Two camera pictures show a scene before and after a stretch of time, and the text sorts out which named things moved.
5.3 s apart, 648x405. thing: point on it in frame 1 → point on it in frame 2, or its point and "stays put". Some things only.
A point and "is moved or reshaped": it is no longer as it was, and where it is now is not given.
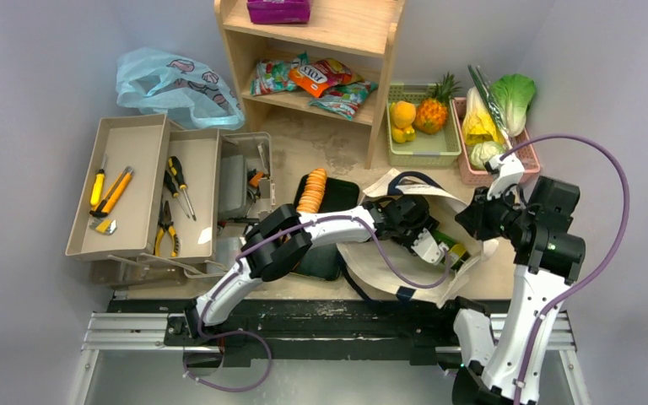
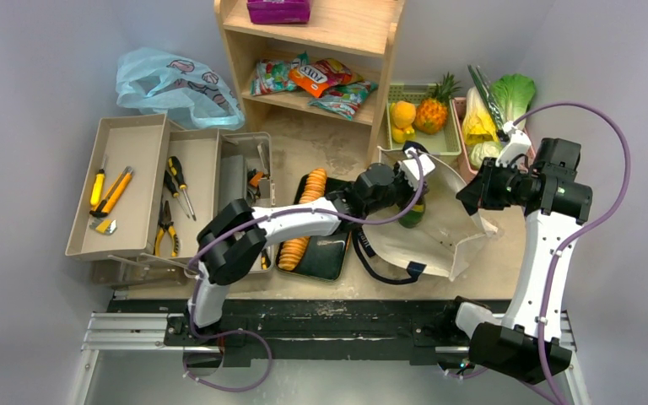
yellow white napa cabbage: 477,123 stays put
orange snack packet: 319,77 stays put
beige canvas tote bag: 385,263 is moved or reshaped
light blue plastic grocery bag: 165,86 stays put
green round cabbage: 483,152 stays put
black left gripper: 421,223 → 410,192
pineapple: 430,115 stays put
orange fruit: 403,114 stays put
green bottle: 458,254 is moved or reshaped
